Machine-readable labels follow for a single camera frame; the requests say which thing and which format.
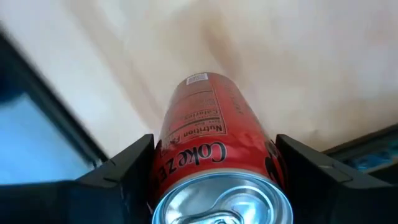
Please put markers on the black right frame rails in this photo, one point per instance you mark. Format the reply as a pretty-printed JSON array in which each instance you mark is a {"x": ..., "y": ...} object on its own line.
[{"x": 62, "y": 109}]

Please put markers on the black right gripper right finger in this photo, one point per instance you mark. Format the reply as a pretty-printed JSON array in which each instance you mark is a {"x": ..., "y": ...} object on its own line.
[{"x": 326, "y": 193}]

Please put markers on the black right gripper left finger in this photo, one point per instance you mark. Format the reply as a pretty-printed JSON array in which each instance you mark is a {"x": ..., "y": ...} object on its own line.
[{"x": 93, "y": 199}]

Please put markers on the black table edge bar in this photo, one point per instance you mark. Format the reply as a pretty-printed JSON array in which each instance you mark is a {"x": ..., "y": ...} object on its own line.
[{"x": 373, "y": 137}]

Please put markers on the red Coke Zero can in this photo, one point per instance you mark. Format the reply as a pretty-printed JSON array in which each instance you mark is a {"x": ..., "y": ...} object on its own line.
[{"x": 202, "y": 140}]

